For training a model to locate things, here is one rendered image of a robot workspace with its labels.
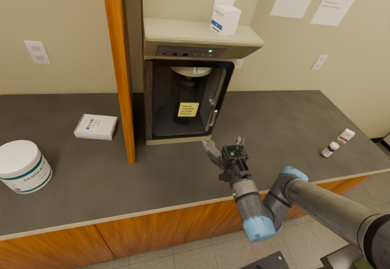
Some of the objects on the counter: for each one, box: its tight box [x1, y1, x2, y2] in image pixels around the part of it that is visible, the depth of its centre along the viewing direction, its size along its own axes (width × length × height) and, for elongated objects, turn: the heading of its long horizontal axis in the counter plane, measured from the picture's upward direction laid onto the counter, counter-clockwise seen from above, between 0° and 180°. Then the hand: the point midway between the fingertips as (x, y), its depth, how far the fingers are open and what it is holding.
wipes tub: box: [0, 140, 52, 194], centre depth 69 cm, size 13×13×15 cm
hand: (220, 138), depth 76 cm, fingers open, 14 cm apart
